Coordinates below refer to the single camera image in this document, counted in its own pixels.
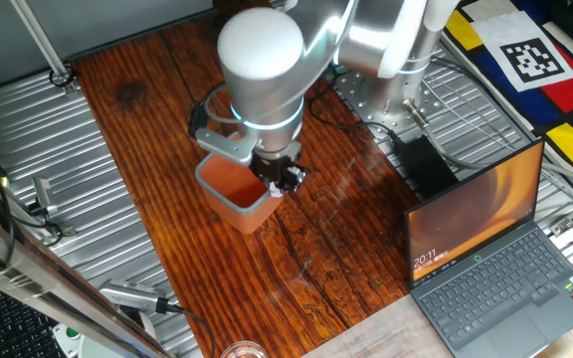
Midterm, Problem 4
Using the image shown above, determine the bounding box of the clear glass cup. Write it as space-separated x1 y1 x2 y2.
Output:
219 340 271 358

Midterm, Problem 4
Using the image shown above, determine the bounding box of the black power cable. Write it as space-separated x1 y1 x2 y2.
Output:
304 64 403 146

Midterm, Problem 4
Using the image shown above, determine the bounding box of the black keyboard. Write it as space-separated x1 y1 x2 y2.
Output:
0 287 69 358

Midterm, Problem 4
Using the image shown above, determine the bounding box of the black power adapter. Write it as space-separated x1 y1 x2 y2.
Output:
394 134 460 201

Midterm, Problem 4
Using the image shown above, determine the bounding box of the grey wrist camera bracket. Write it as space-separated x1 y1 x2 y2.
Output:
187 101 261 168

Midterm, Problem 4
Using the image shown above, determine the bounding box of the colourful block pattern cloth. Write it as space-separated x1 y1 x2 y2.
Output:
440 0 573 190

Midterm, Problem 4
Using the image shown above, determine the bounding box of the silver depth camera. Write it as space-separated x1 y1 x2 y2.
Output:
97 277 171 315

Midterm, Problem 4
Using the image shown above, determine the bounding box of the white box green button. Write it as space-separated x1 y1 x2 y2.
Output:
51 322 85 358

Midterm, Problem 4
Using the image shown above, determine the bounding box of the black camera cable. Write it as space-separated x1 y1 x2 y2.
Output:
165 301 218 358

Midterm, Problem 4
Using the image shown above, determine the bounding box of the orange trash can grey rim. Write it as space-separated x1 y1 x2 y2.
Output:
194 132 285 235

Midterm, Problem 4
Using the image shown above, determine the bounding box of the dark grey laptop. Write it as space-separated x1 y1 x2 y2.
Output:
403 137 573 358

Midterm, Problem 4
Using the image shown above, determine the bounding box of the shiny metal frame bar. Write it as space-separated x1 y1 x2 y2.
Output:
0 198 173 358

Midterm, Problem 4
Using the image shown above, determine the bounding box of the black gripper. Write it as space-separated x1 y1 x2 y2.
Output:
251 152 309 197

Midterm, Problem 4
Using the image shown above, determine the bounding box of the white paper with marker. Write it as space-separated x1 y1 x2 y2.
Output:
470 10 573 93

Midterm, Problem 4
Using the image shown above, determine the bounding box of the small grey camera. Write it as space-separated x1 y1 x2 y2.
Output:
30 176 62 218

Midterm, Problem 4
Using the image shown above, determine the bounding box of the thin metal pole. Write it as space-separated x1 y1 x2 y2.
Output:
10 0 82 95

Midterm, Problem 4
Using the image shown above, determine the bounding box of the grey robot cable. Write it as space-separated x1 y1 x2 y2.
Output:
402 97 573 203

